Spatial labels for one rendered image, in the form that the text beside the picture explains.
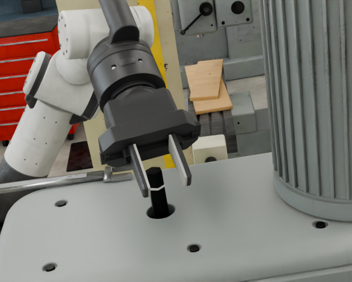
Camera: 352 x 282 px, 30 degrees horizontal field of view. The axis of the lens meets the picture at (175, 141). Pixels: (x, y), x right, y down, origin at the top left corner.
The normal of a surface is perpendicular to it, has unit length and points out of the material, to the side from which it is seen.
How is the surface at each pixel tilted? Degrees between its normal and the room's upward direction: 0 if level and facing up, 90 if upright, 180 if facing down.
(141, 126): 30
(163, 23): 90
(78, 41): 92
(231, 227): 0
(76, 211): 0
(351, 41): 90
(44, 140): 92
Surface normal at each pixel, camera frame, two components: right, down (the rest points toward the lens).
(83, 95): 0.18, 0.31
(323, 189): -0.54, 0.43
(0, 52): -0.07, 0.44
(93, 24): 0.20, -0.61
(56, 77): 0.34, -0.10
